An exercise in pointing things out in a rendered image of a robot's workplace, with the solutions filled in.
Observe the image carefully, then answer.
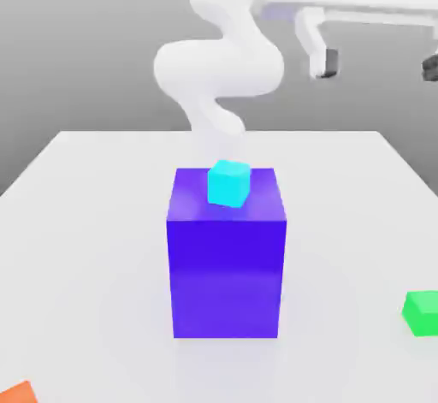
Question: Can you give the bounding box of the small cyan cube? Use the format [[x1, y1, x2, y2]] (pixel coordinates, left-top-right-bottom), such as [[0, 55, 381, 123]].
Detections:
[[206, 159, 252, 210]]

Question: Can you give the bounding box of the small green cube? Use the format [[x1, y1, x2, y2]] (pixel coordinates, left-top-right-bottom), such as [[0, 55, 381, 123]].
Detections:
[[400, 290, 438, 338]]

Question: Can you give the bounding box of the large purple box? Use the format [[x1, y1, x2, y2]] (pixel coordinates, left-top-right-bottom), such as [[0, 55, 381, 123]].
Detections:
[[166, 167, 288, 340]]

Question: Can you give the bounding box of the large orange box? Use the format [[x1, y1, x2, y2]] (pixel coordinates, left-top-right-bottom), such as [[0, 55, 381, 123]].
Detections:
[[0, 379, 39, 403]]

